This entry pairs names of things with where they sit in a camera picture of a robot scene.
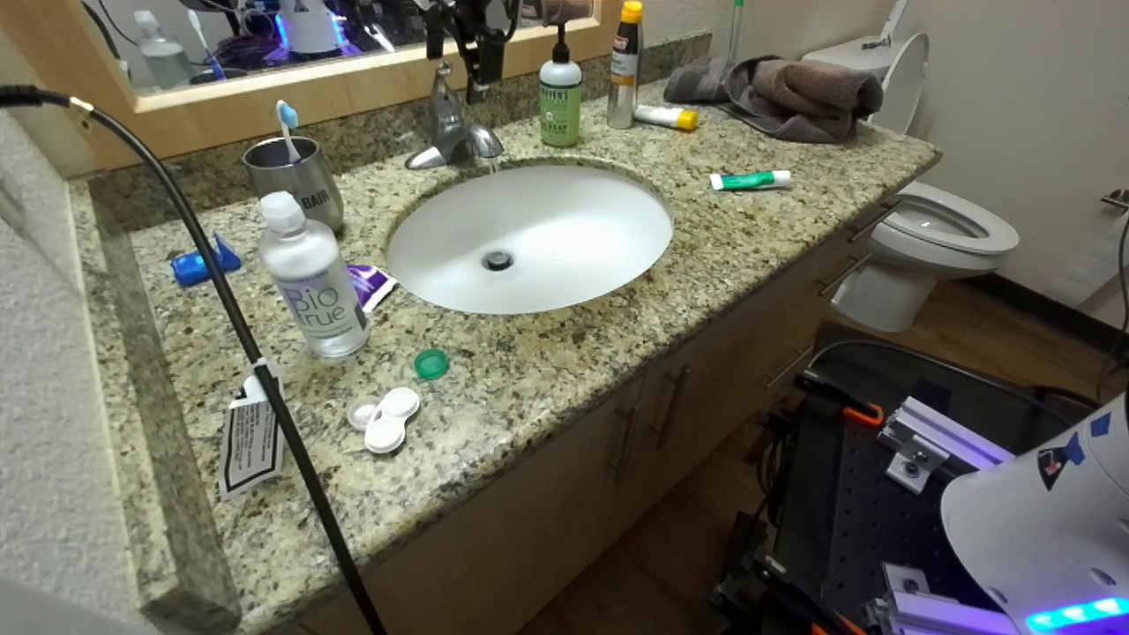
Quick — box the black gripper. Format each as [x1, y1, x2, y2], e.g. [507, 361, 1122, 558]
[451, 0, 518, 102]

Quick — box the chrome sink faucet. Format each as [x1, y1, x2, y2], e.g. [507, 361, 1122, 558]
[407, 63, 505, 169]

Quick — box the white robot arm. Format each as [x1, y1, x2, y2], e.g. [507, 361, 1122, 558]
[462, 33, 1129, 635]

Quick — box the green soap pump bottle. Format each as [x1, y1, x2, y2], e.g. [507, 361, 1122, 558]
[540, 36, 581, 149]

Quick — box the spray can orange cap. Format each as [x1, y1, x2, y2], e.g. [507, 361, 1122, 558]
[606, 0, 645, 128]

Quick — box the white oval sink basin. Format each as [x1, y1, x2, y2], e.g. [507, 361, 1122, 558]
[386, 163, 675, 315]

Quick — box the chrome sink drain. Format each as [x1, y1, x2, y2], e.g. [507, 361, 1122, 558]
[480, 250, 514, 270]

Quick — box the blue white toothbrush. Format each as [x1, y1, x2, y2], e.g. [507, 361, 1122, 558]
[277, 99, 301, 167]

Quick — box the white tube yellow cap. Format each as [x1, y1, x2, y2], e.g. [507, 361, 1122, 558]
[634, 105, 698, 132]

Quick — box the grey metal cup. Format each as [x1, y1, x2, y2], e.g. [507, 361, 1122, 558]
[244, 137, 346, 234]

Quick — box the purple packet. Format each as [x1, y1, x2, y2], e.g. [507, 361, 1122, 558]
[351, 264, 394, 317]

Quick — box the clear solution bottle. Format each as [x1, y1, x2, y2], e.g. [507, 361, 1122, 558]
[258, 189, 368, 361]

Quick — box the green white toothpaste tube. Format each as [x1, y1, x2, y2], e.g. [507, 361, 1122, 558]
[709, 169, 793, 189]

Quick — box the green round cap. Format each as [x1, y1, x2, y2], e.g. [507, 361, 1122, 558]
[412, 350, 451, 380]

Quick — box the brown folded towel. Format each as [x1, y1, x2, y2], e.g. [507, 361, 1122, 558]
[662, 55, 882, 145]

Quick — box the white toilet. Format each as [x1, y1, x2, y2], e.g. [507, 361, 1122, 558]
[811, 33, 1021, 333]

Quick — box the wooden vanity cabinet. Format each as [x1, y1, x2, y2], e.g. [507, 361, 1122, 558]
[292, 189, 910, 635]

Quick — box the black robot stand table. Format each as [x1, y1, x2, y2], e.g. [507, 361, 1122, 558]
[715, 334, 1096, 635]

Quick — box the wood framed wall mirror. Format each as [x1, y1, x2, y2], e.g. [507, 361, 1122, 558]
[0, 0, 627, 179]

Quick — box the black power cable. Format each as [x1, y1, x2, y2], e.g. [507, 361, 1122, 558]
[0, 80, 392, 635]

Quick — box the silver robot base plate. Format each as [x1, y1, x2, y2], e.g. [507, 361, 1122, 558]
[878, 396, 1010, 495]

